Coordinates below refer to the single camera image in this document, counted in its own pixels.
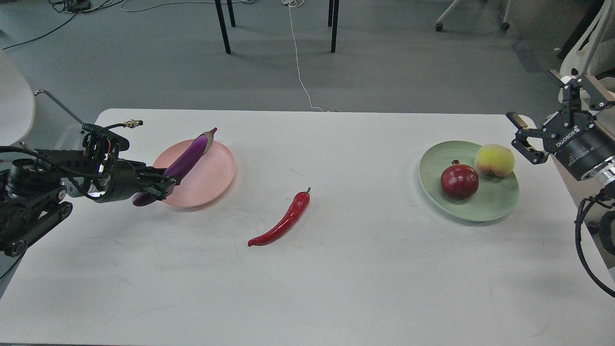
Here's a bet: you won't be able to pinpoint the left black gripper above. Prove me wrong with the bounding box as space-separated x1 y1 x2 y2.
94 160 182 203

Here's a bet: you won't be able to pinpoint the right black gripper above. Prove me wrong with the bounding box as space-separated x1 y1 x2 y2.
505 70 615 182

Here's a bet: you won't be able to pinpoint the purple eggplant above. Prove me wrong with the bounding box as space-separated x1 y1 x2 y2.
132 127 217 207

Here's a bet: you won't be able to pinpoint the yellow-pink peach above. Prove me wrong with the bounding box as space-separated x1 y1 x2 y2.
474 144 516 178

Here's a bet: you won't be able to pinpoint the red pomegranate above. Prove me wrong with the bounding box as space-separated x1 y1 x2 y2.
440 160 480 200

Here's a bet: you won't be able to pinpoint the red chili pepper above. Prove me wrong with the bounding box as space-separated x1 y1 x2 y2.
247 187 311 246

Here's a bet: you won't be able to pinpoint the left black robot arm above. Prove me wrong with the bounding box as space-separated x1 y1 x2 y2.
1 120 202 285

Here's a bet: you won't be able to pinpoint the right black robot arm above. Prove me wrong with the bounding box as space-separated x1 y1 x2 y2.
506 70 615 296

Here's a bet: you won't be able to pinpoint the pink plate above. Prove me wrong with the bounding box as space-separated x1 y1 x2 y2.
162 140 236 208

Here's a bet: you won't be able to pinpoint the white office chair right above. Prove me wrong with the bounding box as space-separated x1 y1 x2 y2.
559 0 615 88

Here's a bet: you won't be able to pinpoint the green plate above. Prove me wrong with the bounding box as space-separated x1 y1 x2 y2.
418 141 520 222

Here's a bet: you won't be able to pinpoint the white chair base with casters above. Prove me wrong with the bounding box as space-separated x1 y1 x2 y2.
433 0 514 33

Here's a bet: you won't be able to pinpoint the white chair left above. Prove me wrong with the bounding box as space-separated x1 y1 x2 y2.
0 51 84 146

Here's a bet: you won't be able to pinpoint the black table leg left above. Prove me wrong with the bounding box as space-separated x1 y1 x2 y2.
214 0 236 55

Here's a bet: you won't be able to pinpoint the black table leg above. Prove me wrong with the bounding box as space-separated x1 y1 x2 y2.
328 0 340 53
214 0 236 55

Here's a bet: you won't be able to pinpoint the black table leg right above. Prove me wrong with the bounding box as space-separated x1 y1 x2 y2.
328 0 340 53

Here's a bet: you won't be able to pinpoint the black floor cables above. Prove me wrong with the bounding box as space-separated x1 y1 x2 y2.
0 0 125 51

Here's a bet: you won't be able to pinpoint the white floor cable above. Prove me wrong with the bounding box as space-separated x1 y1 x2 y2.
281 0 332 113

